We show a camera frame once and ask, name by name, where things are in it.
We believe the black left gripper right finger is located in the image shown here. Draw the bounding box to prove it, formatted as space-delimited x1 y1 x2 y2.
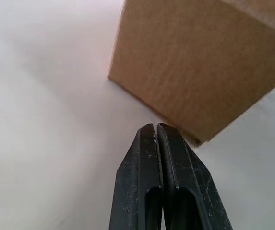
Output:
156 122 234 230

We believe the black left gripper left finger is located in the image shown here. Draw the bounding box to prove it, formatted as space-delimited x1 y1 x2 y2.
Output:
108 123 165 230

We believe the small open cardboard box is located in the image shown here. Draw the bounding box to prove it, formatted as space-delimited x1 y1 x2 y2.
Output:
107 0 275 147

